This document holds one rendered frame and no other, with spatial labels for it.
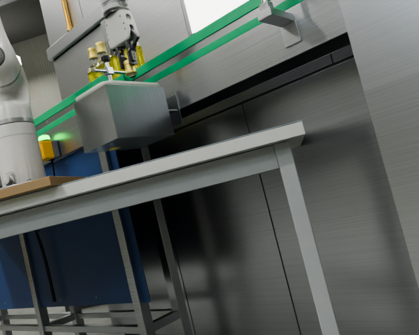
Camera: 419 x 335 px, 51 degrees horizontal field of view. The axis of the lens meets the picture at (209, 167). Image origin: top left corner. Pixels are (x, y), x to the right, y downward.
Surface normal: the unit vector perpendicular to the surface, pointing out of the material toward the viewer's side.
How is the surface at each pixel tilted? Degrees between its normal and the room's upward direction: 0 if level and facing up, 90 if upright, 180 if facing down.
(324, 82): 90
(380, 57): 90
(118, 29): 92
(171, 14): 90
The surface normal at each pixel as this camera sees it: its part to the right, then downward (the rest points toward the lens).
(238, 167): -0.17, -0.04
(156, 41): -0.65, 0.10
